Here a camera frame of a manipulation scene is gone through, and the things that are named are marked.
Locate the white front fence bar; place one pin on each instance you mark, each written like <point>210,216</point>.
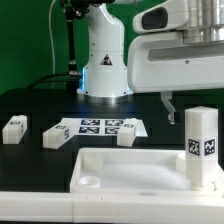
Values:
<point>115,209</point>

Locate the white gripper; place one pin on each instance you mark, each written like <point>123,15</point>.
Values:
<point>180,46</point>

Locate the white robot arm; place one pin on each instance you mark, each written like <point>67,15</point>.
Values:
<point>106,74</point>

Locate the white marker sheet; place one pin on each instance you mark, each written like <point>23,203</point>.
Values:
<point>94,126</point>

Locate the black camera pole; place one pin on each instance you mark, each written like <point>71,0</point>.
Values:
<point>73,9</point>

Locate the white desk top tray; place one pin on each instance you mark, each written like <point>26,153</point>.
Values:
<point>137,171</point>

